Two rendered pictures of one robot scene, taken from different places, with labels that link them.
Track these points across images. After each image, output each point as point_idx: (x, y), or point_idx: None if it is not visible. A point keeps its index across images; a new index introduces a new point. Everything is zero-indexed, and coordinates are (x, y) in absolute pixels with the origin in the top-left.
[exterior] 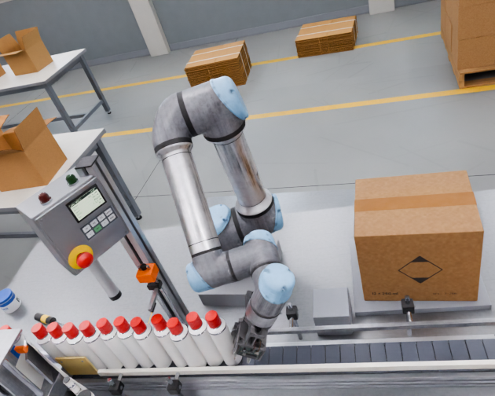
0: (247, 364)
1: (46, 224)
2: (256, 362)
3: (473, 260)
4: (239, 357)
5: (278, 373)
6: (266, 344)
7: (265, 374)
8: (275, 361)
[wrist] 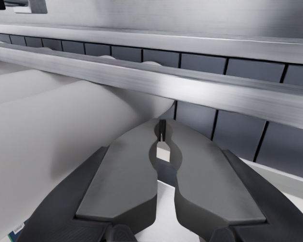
0: (192, 115)
1: None
2: (221, 116)
3: None
4: (165, 110)
5: (296, 173)
6: (272, 50)
7: (249, 160)
8: (295, 132)
